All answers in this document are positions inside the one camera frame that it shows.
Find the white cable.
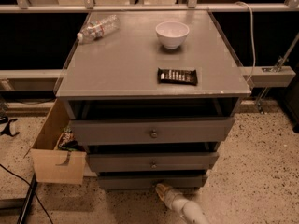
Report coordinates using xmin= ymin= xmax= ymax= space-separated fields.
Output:
xmin=236 ymin=1 xmax=258 ymax=82

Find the black clamp on floor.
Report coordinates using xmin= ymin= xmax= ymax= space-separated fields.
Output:
xmin=0 ymin=116 xmax=19 ymax=137

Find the white bowl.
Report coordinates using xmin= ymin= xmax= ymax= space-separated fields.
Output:
xmin=155 ymin=21 xmax=190 ymax=49

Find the black floor strip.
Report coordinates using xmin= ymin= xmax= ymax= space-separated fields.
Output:
xmin=17 ymin=175 xmax=37 ymax=224

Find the dark chocolate bar wrapper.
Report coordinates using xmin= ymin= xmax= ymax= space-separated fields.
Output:
xmin=157 ymin=68 xmax=198 ymax=86

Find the black floor cable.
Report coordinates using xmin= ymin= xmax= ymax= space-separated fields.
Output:
xmin=0 ymin=163 xmax=54 ymax=224

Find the grey drawer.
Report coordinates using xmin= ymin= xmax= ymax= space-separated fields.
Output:
xmin=87 ymin=152 xmax=219 ymax=173
xmin=98 ymin=170 xmax=207 ymax=190
xmin=70 ymin=118 xmax=235 ymax=146

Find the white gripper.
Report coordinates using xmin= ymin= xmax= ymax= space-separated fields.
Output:
xmin=155 ymin=183 xmax=189 ymax=211

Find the snack bag in box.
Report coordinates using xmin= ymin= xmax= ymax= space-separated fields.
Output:
xmin=56 ymin=127 xmax=78 ymax=151

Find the grey bottom drawer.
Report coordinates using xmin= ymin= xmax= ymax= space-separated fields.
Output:
xmin=98 ymin=170 xmax=207 ymax=190

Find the clear plastic water bottle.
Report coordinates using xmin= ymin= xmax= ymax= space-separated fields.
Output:
xmin=77 ymin=15 xmax=120 ymax=43

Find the cardboard box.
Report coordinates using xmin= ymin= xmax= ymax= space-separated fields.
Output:
xmin=30 ymin=100 xmax=86 ymax=184

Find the grey drawer cabinet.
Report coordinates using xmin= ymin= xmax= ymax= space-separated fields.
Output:
xmin=55 ymin=9 xmax=252 ymax=175

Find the metal rail frame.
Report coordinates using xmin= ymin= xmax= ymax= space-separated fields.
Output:
xmin=0 ymin=0 xmax=299 ymax=91

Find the grey middle drawer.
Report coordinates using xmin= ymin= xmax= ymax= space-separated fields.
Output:
xmin=87 ymin=152 xmax=219 ymax=173

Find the grey top drawer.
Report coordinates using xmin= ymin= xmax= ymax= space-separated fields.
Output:
xmin=70 ymin=118 xmax=235 ymax=146

